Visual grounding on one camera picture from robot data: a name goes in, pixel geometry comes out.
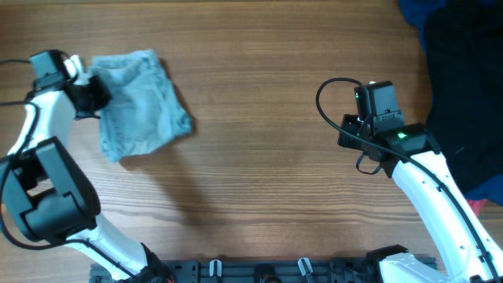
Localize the black garment pile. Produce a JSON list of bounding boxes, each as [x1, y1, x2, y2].
[[424, 1, 502, 194]]

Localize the dark blue garment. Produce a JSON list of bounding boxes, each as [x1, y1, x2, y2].
[[398, 0, 502, 53]]

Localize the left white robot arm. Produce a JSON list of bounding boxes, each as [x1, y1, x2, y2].
[[1, 50, 172, 282]]

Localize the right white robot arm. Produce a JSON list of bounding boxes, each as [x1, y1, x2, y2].
[[338, 81, 502, 282]]

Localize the light blue denim shorts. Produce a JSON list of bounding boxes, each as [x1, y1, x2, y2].
[[89, 50, 193, 162]]

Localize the red garment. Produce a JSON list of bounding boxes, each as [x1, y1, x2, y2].
[[467, 199, 488, 216]]

